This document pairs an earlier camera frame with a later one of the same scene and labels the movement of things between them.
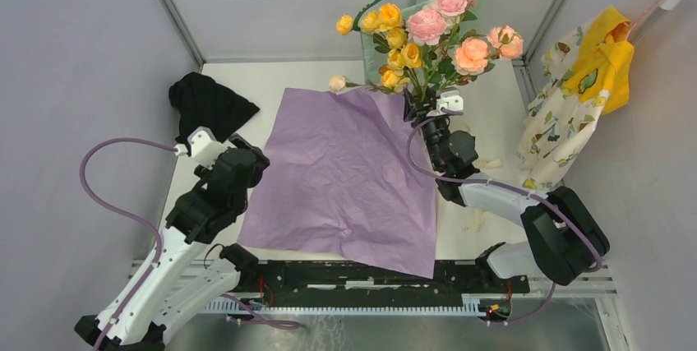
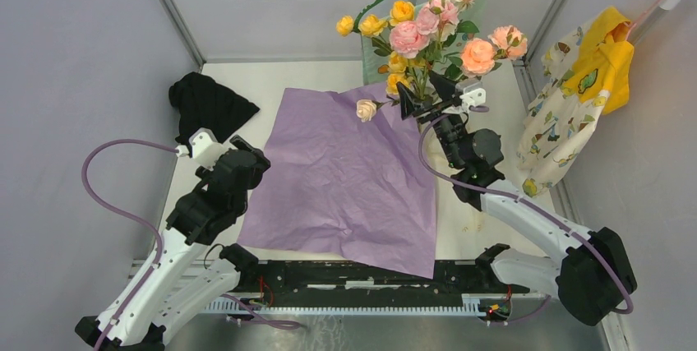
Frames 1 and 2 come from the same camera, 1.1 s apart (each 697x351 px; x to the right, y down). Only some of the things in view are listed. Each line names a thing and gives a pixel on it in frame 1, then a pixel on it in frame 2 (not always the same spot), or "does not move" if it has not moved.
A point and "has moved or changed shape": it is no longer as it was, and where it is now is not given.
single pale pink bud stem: (338, 83) to (366, 108)
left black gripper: (263, 160) does not move
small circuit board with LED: (501, 307) does not move
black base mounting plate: (332, 284) does not move
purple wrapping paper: (343, 173) does not move
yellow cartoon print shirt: (587, 64) does not move
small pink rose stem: (426, 27) has moved or changed shape
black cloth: (200, 102) does not move
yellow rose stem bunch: (385, 26) has moved or changed shape
